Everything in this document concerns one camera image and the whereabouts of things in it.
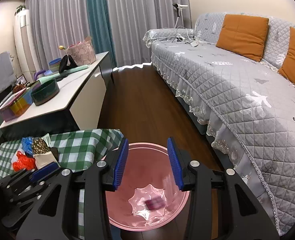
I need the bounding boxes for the white coffee table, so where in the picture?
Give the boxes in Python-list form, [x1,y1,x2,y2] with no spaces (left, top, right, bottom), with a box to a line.
[0,52,113,140]

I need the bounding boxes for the dark green round tin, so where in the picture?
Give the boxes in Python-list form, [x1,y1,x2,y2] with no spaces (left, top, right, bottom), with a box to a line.
[31,79,60,106]

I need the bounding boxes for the leopard print wrapper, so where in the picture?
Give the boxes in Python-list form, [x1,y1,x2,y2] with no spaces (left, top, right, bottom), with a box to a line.
[32,138,50,155]

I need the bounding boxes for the blue plastic bag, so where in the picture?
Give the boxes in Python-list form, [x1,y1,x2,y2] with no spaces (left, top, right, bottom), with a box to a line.
[21,137,34,157]

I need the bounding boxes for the pink trash bin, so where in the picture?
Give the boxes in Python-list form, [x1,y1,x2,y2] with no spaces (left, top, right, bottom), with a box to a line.
[106,142,189,231]

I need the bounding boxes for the white paper bag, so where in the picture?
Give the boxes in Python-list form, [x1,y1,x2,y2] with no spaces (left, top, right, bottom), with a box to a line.
[33,151,58,170]

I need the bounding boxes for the covered television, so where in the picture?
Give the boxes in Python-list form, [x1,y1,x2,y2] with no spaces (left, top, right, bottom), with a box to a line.
[0,51,17,100]

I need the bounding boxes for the red plastic bag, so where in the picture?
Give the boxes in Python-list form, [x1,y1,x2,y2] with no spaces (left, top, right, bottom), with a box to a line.
[11,151,36,172]

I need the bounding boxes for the stacked coloured bowls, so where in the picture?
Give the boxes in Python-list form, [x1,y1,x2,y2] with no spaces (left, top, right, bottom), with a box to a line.
[49,58,62,73]

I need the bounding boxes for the black hat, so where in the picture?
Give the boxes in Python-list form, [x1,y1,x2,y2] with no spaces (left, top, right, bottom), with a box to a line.
[58,54,77,74]

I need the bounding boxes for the teal curtain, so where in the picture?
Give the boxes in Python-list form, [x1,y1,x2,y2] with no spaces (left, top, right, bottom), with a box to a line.
[86,0,116,68]

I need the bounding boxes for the grey quilted sofa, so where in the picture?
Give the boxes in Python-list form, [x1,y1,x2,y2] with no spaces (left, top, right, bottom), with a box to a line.
[143,12,295,239]

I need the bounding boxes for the pink woven basket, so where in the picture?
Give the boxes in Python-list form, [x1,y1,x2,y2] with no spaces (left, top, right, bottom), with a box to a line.
[66,36,96,66]

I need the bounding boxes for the colourful storage box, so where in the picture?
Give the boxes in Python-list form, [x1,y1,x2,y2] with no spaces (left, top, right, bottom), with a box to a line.
[0,88,33,122]

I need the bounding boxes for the white air conditioner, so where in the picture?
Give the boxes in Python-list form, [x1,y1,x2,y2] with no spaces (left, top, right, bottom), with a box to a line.
[13,9,41,83]

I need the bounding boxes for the grey curtain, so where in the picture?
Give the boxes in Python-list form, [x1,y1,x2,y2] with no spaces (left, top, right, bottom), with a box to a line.
[24,0,192,67]

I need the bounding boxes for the green checkered tablecloth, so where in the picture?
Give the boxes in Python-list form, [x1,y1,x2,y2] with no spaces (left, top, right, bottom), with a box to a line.
[0,129,124,239]

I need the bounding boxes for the maroon patterned packet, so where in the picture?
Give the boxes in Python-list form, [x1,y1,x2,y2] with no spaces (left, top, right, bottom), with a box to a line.
[144,196,166,211]

